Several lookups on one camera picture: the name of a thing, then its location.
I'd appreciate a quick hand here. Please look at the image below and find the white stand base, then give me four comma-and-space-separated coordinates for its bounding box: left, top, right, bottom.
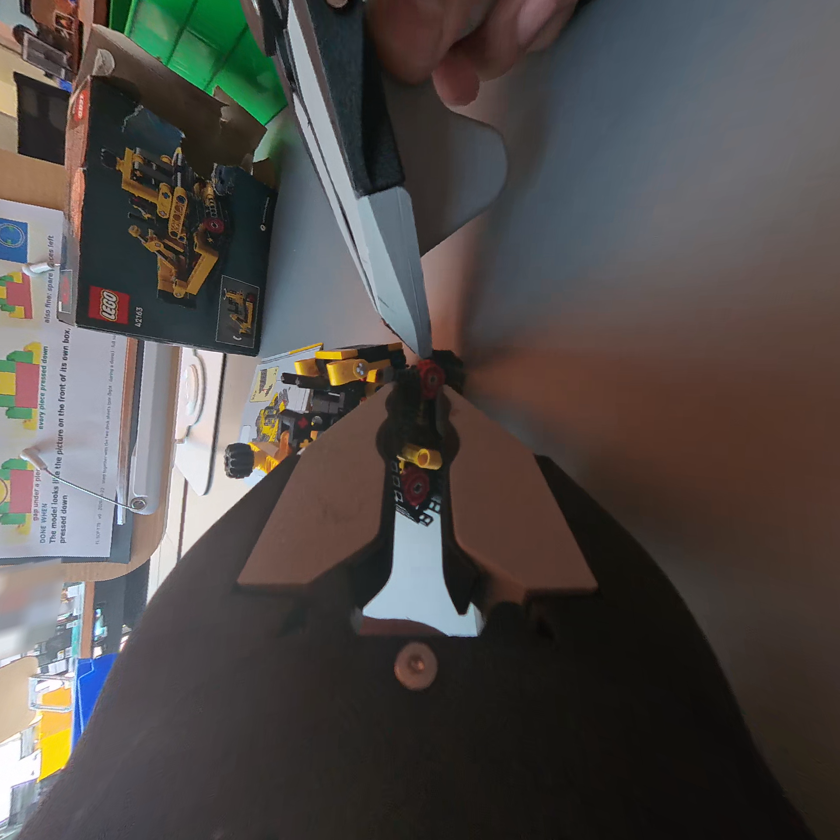
115, 338, 227, 526

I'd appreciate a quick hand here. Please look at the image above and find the open lego instruction booklet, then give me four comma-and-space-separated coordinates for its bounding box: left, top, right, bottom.
246, 341, 326, 454

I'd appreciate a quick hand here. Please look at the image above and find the person's right hand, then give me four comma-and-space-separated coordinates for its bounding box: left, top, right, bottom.
366, 0, 580, 108

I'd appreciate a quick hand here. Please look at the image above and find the yellow lego bulldozer model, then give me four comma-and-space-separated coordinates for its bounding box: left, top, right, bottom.
223, 341, 468, 529

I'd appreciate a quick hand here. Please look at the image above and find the green plastic bin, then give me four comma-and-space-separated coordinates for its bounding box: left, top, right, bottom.
108, 0, 293, 129

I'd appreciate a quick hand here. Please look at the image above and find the printed instruction sheet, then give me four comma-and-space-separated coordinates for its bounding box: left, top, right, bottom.
0, 197, 142, 565

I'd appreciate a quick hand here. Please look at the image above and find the blue plastic bin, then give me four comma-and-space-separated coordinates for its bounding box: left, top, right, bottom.
73, 653, 122, 739

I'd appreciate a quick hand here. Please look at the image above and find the dark lego set box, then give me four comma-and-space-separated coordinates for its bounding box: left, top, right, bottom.
59, 26, 280, 358

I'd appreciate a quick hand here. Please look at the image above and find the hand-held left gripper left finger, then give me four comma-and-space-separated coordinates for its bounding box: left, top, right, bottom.
236, 386, 400, 608

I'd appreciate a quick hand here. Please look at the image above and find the wooden board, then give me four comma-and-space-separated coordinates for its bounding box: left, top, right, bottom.
0, 147, 172, 581

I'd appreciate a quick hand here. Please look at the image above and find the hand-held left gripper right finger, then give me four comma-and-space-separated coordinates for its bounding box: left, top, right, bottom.
438, 386, 599, 616

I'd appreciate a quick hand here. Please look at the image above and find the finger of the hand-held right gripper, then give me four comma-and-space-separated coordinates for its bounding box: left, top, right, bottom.
286, 8, 421, 355
357, 187, 435, 357

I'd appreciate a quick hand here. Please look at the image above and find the yellow bin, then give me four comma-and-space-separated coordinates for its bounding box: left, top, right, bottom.
36, 702, 74, 782

